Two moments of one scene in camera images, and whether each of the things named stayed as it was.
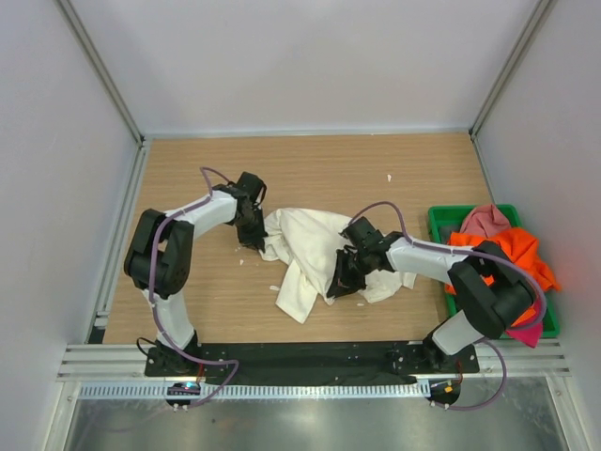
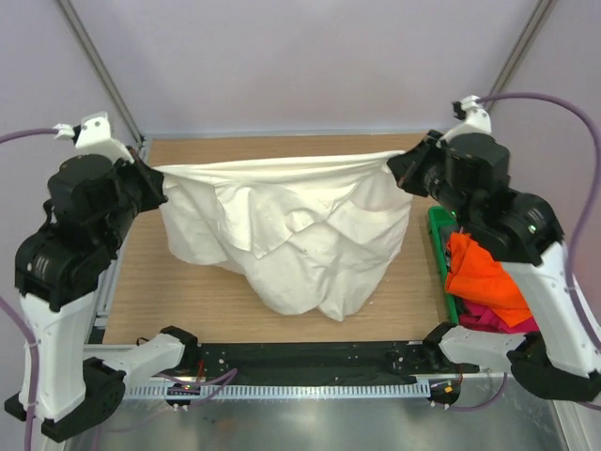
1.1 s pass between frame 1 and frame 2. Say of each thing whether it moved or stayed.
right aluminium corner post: stayed
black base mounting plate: stayed
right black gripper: moved
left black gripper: moved
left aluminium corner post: stayed
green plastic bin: stayed
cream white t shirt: moved
